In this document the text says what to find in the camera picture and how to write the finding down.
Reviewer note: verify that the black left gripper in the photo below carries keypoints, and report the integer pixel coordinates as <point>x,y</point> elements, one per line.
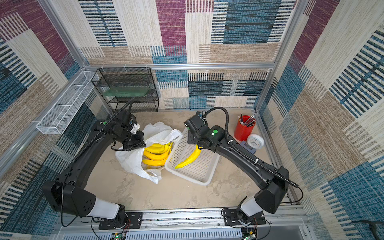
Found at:
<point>140,143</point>

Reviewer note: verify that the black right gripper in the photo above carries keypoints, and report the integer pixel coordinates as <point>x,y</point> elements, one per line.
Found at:
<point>202,143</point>

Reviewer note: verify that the white plastic bag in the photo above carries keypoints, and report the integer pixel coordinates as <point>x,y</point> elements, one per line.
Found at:
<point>131,161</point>

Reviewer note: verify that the yellow banana cluster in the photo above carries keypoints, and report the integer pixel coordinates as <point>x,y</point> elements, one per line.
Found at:
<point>156,155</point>

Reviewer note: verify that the white perforated plastic basket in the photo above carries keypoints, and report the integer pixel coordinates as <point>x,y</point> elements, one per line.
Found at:
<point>195,166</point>

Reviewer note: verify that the yellow banana bunch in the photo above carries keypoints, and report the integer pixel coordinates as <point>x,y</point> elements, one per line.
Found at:
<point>190,159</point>

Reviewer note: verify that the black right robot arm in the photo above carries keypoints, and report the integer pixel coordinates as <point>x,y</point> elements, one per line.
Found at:
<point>269,179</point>

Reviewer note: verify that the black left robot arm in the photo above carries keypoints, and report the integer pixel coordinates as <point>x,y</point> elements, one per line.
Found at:
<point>66,194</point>

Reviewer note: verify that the red pen cup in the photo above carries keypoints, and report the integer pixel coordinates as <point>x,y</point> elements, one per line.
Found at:
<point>241,132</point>

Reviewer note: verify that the green board on shelf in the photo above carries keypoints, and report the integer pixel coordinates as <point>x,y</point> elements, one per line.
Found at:
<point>127,92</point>

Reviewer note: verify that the pens in cup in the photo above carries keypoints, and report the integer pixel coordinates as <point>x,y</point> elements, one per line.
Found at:
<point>247,121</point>

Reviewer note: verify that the white round clock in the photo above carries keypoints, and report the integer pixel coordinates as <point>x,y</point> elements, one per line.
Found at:
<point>253,143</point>

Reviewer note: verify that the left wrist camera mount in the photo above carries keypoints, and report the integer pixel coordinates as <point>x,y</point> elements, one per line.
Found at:
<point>134,126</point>

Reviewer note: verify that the black wire mesh shelf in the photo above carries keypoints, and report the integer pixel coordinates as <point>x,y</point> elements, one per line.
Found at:
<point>118,86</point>

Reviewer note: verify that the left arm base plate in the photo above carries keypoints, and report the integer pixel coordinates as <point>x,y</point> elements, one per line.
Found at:
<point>130,220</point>

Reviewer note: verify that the white wire mesh tray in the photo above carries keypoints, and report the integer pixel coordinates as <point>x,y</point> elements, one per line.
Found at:
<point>60,115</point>

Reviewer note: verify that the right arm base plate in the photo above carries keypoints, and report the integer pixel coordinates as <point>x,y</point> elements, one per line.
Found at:
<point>235,218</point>

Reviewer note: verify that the aluminium front rail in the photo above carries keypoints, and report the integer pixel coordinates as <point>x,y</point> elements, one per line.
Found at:
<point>288,223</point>

